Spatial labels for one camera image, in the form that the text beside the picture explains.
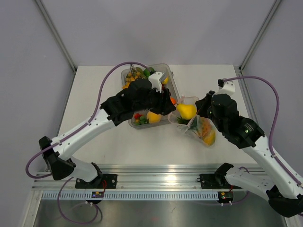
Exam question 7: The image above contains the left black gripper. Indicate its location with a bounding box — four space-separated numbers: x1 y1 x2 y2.
134 85 176 115

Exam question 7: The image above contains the clear zip top bag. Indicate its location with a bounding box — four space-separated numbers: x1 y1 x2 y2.
168 96 215 146

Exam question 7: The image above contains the yellow green mango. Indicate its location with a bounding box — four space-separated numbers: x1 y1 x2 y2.
203 131 216 146

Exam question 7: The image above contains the orange spiky pineapple fruit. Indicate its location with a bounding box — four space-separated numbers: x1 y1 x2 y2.
177 115 214 139

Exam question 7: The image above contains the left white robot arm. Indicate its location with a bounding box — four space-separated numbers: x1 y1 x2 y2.
39 72 176 188

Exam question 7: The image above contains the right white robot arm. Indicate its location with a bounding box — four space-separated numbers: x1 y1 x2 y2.
195 79 303 218

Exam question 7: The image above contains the clear plastic food bin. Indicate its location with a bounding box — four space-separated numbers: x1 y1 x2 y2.
121 63 180 129

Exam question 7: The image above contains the small yellow fruit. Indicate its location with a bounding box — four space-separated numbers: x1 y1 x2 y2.
146 111 162 123

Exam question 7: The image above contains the green bell pepper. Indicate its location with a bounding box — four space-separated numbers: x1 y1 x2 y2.
143 67 155 78

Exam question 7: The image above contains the tan grape bunch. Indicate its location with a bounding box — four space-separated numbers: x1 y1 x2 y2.
124 64 147 84

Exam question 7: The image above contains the yellow ginger root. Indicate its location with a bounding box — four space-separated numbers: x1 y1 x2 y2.
123 82 130 89

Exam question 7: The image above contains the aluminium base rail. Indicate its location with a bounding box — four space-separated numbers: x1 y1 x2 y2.
31 164 270 191

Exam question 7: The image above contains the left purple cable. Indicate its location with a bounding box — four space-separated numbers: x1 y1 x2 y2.
25 61 152 224

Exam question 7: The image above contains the white slotted cable duct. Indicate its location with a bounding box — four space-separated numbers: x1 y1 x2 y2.
42 191 219 201

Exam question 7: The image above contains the right aluminium frame post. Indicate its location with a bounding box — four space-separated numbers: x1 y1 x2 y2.
239 0 283 73

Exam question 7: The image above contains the aluminium frame post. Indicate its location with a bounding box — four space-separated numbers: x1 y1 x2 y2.
34 0 77 75
239 0 283 73

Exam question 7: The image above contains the left aluminium frame post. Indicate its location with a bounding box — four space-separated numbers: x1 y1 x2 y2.
34 0 77 75

